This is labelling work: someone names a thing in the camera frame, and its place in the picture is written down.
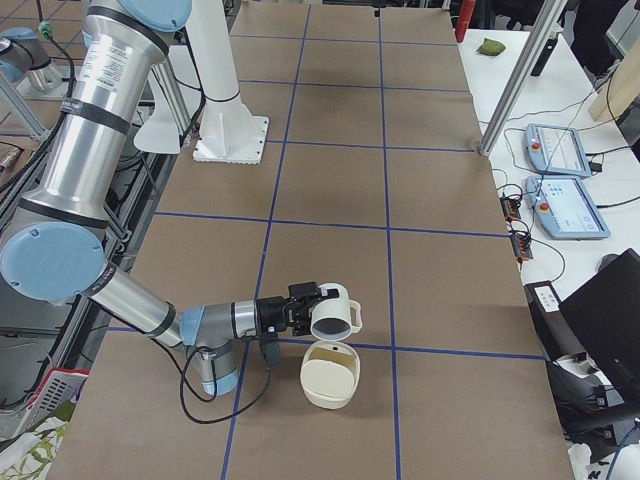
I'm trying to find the wooden plank stand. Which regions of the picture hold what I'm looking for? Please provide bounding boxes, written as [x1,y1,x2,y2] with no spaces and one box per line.
[589,40,640,122]

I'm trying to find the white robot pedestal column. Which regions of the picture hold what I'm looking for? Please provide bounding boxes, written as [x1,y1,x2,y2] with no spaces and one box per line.
[187,0,269,164]

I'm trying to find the aluminium frame post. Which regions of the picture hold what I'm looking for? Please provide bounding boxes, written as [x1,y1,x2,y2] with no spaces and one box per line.
[478,0,567,157]

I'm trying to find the blue teach pendant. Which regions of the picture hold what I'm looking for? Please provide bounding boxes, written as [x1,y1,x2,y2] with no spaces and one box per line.
[525,175,611,240]
[524,124,591,178]

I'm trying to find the green bean bag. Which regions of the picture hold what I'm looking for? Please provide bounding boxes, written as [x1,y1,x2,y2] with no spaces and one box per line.
[476,38,506,57]

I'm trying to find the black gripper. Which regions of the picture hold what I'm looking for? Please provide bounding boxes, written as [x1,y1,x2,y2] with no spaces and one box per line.
[256,296,320,336]

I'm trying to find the black laptop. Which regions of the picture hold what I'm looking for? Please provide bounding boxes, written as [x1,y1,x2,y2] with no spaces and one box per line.
[560,248,639,402]

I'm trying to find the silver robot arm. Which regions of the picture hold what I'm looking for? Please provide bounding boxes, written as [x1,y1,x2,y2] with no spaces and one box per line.
[1,1,322,395]
[1,27,62,92]

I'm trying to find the red cylinder bottle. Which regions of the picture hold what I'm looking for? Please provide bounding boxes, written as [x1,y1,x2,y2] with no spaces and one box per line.
[455,0,476,43]

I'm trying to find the white ribbed mug grey inside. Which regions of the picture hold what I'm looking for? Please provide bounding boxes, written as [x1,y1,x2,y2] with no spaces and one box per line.
[310,283,363,341]

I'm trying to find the blue teach pendant near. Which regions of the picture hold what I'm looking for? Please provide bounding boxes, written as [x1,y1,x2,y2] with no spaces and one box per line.
[525,175,611,240]

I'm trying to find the cream oval bin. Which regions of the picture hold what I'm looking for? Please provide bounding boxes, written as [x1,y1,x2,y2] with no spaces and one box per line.
[299,340,361,410]

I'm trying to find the blue teach pendant far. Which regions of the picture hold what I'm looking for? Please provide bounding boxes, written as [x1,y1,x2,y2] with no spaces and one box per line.
[524,124,591,178]

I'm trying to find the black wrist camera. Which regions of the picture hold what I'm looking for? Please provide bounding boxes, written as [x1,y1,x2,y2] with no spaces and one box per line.
[288,282,322,301]

